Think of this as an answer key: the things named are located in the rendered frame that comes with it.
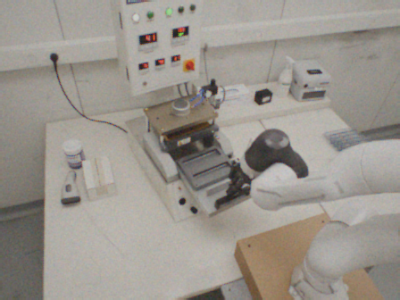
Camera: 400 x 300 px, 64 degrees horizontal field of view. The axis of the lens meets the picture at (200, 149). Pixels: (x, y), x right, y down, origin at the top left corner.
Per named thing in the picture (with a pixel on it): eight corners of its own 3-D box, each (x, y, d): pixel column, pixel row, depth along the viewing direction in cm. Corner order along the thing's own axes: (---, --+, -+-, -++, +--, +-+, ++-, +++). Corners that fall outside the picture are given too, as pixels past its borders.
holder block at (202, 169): (176, 163, 134) (176, 159, 132) (216, 148, 142) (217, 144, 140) (195, 191, 124) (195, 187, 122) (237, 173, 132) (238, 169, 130)
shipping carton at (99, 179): (85, 172, 157) (81, 160, 151) (112, 167, 161) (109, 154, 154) (88, 203, 145) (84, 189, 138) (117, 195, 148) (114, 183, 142)
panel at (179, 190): (179, 220, 139) (170, 183, 132) (236, 195, 151) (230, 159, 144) (181, 222, 138) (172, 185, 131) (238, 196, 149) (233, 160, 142)
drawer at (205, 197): (172, 168, 137) (171, 155, 132) (215, 151, 146) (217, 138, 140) (208, 220, 119) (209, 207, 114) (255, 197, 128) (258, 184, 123)
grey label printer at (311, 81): (281, 82, 217) (287, 59, 205) (309, 79, 220) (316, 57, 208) (297, 104, 199) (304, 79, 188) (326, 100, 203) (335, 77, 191)
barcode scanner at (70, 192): (62, 176, 155) (57, 165, 149) (79, 173, 157) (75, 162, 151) (62, 210, 141) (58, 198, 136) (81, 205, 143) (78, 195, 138)
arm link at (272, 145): (282, 201, 91) (303, 180, 96) (306, 184, 80) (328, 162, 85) (238, 155, 95) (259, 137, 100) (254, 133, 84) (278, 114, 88)
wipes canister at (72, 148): (68, 161, 163) (61, 138, 152) (86, 157, 165) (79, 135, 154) (69, 172, 157) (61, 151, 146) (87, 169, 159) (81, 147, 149)
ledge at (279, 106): (190, 100, 205) (190, 94, 202) (304, 82, 226) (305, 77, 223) (205, 129, 185) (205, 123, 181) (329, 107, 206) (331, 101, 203)
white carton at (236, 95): (207, 98, 199) (208, 88, 194) (241, 93, 205) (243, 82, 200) (214, 110, 191) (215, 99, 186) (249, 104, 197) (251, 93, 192)
